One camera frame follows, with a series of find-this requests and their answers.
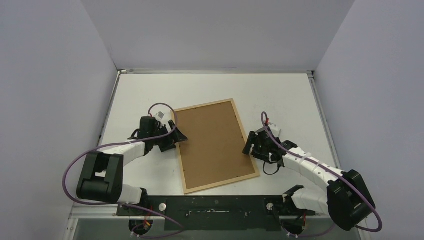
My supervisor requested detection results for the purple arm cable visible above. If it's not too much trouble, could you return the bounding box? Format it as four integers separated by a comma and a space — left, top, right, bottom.
260, 111, 383, 239
62, 102, 185, 239

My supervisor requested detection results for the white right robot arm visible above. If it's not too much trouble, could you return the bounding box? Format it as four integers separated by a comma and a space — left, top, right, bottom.
242, 127, 376, 231

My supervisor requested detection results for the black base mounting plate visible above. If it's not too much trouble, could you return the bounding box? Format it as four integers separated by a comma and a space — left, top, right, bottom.
116, 195, 316, 232

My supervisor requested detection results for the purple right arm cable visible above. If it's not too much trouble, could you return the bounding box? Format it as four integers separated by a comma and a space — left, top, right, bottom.
260, 111, 383, 239

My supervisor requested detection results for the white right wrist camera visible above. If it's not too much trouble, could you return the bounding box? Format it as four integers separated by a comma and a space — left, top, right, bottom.
264, 122, 282, 138

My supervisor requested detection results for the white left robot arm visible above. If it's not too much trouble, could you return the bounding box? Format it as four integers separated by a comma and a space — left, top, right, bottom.
76, 116, 188, 216

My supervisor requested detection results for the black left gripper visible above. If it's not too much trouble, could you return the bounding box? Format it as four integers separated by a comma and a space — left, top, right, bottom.
151, 121, 187, 152

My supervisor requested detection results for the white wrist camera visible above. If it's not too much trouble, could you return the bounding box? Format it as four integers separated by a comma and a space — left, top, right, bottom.
153, 111, 166, 121
264, 122, 282, 138

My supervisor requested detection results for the wooden picture frame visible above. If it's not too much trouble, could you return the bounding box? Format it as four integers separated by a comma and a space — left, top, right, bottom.
173, 98, 260, 195

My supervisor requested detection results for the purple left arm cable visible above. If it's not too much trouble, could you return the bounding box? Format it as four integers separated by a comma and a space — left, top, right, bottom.
62, 102, 185, 239

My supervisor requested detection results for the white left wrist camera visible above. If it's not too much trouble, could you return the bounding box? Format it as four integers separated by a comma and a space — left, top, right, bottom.
153, 111, 166, 121

